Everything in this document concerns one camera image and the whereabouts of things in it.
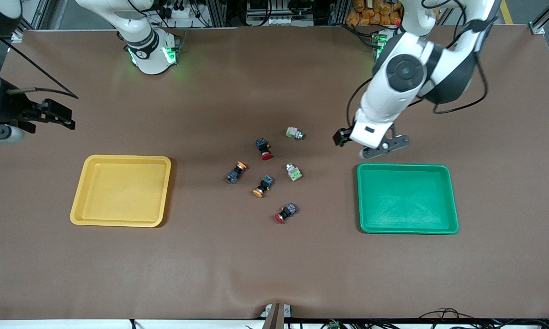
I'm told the metal table edge bracket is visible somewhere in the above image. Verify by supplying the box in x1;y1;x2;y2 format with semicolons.
261;303;292;329

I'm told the orange packet pile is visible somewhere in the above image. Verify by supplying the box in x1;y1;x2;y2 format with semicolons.
346;0;403;27

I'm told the aluminium frame profile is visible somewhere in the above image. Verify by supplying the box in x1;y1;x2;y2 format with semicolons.
530;0;549;35
22;0;69;30

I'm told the white power strip with plugs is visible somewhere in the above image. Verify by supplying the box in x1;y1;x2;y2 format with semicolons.
158;0;213;28

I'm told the black cable bundle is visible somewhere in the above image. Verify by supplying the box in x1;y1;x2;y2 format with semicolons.
418;308;549;329

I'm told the aluminium frame post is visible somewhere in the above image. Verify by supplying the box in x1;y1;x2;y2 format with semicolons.
208;0;231;27
328;0;352;26

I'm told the yellow push button switch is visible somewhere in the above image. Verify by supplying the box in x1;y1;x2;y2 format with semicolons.
226;161;248;185
253;175;275;198

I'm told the green plastic tray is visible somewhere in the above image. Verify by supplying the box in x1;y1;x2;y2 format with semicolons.
357;164;459;235

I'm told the yellow plastic tray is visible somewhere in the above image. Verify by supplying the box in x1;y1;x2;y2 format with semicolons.
69;155;172;228

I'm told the red push button switch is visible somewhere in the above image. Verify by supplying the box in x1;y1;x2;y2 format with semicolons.
256;138;274;161
275;203;298;224

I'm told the brown table mat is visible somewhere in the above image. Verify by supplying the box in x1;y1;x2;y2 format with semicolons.
0;25;549;320

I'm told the white socket strip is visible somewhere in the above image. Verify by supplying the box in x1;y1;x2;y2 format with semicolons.
246;14;314;27

